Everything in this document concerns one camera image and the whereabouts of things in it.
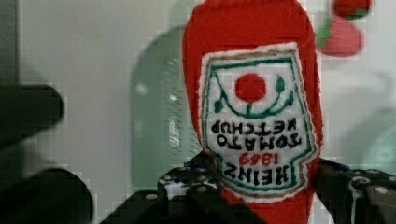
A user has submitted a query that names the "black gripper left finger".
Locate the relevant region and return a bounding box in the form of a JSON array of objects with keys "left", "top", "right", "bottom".
[{"left": 100, "top": 153, "right": 265, "bottom": 224}]

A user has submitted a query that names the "lower black round container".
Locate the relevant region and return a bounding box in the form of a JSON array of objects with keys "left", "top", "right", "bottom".
[{"left": 0, "top": 168, "right": 93, "bottom": 224}]

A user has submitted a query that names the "upper black round container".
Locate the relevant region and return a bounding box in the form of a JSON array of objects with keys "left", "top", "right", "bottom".
[{"left": 0, "top": 84, "right": 64, "bottom": 148}]

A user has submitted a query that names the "dark red plush strawberry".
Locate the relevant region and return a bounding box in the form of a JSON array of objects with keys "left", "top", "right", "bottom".
[{"left": 332, "top": 0, "right": 373, "bottom": 20}]

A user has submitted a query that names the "pink plush strawberry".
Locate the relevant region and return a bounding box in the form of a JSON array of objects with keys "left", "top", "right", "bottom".
[{"left": 316, "top": 17, "right": 364, "bottom": 57}]

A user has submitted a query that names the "green perforated strainer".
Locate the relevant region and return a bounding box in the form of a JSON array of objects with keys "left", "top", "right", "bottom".
[{"left": 131, "top": 0, "right": 203, "bottom": 191}]

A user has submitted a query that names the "black round container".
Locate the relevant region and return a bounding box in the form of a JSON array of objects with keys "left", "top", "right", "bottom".
[
  {"left": 0, "top": 84, "right": 64, "bottom": 148},
  {"left": 0, "top": 168, "right": 93, "bottom": 224}
]

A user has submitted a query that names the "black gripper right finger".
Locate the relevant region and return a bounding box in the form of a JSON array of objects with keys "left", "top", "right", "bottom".
[{"left": 314, "top": 159, "right": 396, "bottom": 224}]

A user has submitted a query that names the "red plush ketchup bottle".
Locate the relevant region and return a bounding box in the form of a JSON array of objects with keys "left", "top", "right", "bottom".
[{"left": 183, "top": 0, "right": 323, "bottom": 224}]

